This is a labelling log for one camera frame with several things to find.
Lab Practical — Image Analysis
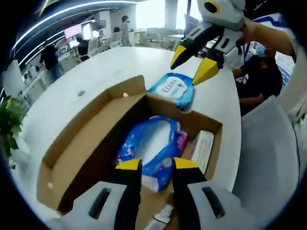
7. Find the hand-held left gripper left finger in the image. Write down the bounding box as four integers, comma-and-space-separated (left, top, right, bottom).
51, 158, 143, 230

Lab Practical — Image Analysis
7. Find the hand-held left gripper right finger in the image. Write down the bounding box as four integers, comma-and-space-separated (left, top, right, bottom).
172, 157, 262, 230

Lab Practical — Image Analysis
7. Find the white spray bottle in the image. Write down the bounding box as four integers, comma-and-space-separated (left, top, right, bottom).
146, 204, 175, 230

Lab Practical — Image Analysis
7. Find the dark blue wet wipes packet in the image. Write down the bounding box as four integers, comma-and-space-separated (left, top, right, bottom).
117, 115, 189, 192

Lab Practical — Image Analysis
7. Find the light blue wet wipes pack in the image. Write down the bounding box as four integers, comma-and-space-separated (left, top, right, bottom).
146, 72, 198, 112

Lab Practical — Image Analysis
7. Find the brown cardboard shoe box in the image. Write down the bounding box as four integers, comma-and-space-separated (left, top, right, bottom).
37, 74, 223, 230

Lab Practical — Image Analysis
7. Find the desk monitor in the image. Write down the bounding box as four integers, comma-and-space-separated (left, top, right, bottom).
184, 13, 200, 39

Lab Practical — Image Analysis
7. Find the small white carton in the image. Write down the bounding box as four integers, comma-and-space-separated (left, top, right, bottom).
189, 130, 215, 175

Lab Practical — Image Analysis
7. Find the blue white banner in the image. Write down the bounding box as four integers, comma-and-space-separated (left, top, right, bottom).
249, 15, 297, 87

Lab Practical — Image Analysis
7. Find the grey chair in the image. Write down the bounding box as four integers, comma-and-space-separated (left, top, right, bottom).
234, 95, 300, 216

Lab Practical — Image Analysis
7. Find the green potted plant white pot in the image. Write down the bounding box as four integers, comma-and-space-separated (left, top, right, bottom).
0, 94, 28, 171

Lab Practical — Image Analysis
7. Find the dark wall monitor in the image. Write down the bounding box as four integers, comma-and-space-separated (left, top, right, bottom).
92, 20, 106, 31

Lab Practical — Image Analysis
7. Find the pink wall screen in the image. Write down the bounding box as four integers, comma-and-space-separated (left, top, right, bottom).
64, 23, 82, 39

